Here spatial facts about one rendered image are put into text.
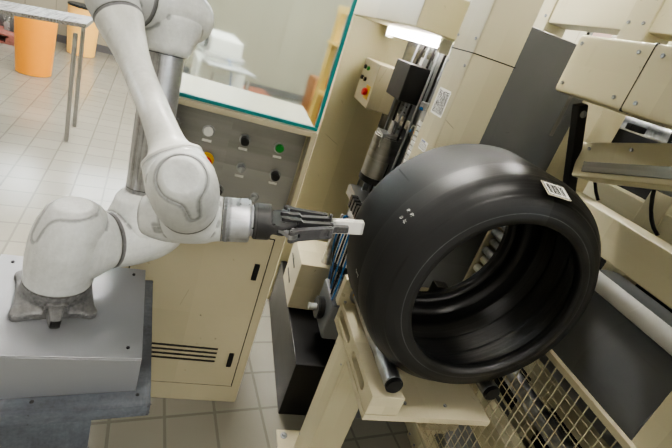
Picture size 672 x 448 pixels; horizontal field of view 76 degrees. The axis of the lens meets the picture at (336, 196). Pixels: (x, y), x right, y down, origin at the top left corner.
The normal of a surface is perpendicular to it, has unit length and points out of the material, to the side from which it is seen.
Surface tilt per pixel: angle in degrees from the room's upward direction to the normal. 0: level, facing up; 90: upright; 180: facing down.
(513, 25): 90
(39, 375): 90
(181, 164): 60
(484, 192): 50
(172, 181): 55
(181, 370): 90
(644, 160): 90
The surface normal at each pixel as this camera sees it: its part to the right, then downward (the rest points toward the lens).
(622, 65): -0.93, -0.20
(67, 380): 0.34, 0.45
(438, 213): -0.27, -0.24
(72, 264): 0.55, 0.45
